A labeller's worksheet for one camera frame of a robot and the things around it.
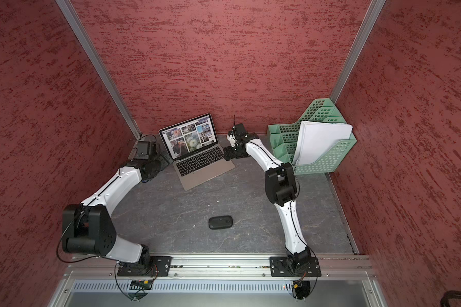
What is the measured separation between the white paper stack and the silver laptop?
0.40m

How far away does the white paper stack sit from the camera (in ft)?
2.94

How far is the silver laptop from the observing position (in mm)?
1024
